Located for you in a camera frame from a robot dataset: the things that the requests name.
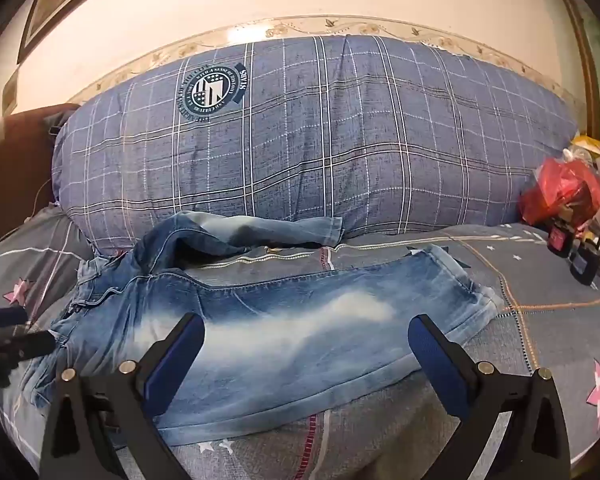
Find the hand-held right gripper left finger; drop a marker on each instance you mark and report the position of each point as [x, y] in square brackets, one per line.
[180, 355]

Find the grey star-print bed sheet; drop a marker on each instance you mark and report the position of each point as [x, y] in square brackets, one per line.
[545, 290]

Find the brown wooden headboard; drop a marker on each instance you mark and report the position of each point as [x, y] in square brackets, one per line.
[15, 160]

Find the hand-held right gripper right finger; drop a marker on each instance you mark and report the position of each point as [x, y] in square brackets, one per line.
[437, 360]

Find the small dark bottle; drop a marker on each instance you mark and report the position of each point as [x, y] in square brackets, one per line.
[584, 265]
[560, 237]

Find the faded blue denim pants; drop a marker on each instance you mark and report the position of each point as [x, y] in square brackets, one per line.
[290, 330]

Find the blue plaid pillow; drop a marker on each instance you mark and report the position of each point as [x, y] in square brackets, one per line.
[330, 130]

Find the yellow plastic bag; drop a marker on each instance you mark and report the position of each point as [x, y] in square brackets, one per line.
[587, 147]

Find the red plastic bag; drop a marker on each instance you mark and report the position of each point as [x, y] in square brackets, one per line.
[562, 185]

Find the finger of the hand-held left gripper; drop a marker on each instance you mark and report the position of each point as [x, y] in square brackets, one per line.
[25, 345]
[5, 317]

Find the wooden door frame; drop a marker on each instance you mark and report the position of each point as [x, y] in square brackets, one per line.
[575, 35]

